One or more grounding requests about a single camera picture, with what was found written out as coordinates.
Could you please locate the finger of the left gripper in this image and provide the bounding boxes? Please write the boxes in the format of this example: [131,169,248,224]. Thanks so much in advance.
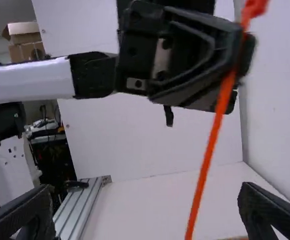
[147,6,244,101]
[149,32,257,115]

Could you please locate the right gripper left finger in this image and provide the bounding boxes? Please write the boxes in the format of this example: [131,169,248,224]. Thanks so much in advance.
[0,183,56,240]

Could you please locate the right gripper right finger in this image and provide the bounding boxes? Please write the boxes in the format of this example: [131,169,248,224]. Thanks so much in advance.
[237,181,290,240]

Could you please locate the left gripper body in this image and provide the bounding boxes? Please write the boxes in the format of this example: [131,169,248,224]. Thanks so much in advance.
[115,0,176,99]

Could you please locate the orange cable tie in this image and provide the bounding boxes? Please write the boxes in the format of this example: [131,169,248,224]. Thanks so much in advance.
[184,0,270,240]

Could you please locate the silver rails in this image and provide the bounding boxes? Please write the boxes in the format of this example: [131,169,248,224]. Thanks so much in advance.
[51,174,112,240]

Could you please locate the cardboard box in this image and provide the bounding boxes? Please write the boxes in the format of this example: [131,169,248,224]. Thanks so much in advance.
[1,21,45,62]

